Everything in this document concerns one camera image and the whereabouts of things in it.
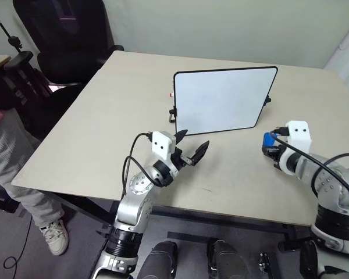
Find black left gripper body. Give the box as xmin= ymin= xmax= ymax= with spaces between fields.
xmin=170 ymin=146 xmax=193 ymax=175

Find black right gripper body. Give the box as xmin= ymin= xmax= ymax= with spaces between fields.
xmin=266 ymin=146 xmax=283 ymax=171

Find blue whiteboard eraser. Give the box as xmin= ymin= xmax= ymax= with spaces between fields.
xmin=262 ymin=132 xmax=280 ymax=148

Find black-framed whiteboard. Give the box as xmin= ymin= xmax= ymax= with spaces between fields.
xmin=173 ymin=66 xmax=279 ymax=137

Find dark rounded shape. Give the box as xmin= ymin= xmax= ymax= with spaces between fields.
xmin=136 ymin=241 xmax=179 ymax=279
xmin=300 ymin=239 xmax=319 ymax=279
xmin=206 ymin=239 xmax=251 ymax=279

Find small black floor clamp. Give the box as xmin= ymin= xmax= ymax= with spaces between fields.
xmin=258 ymin=251 xmax=270 ymax=274

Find white curtain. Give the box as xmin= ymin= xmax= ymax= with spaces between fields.
xmin=325 ymin=16 xmax=349 ymax=98

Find white sneaker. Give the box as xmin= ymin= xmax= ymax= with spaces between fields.
xmin=39 ymin=220 xmax=69 ymax=257

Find black office chair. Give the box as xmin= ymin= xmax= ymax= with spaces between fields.
xmin=12 ymin=0 xmax=125 ymax=85

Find person in grey trousers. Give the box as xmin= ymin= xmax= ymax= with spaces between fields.
xmin=0 ymin=57 xmax=65 ymax=228

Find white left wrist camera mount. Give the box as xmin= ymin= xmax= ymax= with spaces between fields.
xmin=151 ymin=131 xmax=177 ymax=160

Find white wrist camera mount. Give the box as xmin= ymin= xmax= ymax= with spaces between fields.
xmin=284 ymin=120 xmax=313 ymax=154
xmin=151 ymin=131 xmax=177 ymax=160

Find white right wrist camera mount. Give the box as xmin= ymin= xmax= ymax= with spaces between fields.
xmin=284 ymin=120 xmax=313 ymax=154

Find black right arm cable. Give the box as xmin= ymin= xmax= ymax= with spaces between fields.
xmin=271 ymin=126 xmax=349 ymax=202

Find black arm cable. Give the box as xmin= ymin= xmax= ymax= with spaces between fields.
xmin=121 ymin=132 xmax=164 ymax=202
xmin=271 ymin=126 xmax=349 ymax=202

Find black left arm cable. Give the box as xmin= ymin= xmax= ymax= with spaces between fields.
xmin=121 ymin=132 xmax=164 ymax=202

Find black floor cable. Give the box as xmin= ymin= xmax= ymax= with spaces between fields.
xmin=3 ymin=216 xmax=33 ymax=270

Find black camera tripod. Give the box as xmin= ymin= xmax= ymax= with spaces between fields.
xmin=0 ymin=0 xmax=52 ymax=105

